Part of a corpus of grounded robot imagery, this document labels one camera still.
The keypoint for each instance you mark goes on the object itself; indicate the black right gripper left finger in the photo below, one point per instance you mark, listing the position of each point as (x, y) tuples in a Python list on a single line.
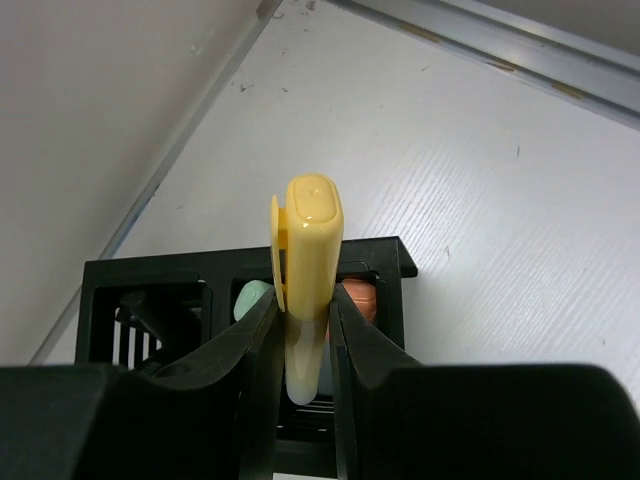
[(210, 415)]

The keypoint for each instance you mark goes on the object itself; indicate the pastel green highlighter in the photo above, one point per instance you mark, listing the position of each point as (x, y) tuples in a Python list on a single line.
[(249, 295)]

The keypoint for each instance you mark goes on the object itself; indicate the aluminium rail back edge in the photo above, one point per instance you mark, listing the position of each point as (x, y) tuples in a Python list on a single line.
[(215, 84)]

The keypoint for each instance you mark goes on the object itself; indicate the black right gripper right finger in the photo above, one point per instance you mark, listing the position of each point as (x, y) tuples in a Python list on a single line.
[(398, 419)]

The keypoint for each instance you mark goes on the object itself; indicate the black slotted organizer box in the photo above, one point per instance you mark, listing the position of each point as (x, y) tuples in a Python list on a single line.
[(203, 288)]

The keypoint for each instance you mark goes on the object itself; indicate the pastel yellow highlighter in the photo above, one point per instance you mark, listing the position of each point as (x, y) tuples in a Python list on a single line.
[(306, 239)]

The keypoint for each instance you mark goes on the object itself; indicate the aluminium rail right side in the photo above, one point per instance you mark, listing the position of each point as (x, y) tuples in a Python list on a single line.
[(598, 77)]

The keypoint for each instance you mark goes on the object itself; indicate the pastel orange highlighter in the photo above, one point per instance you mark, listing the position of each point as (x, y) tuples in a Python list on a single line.
[(363, 294)]

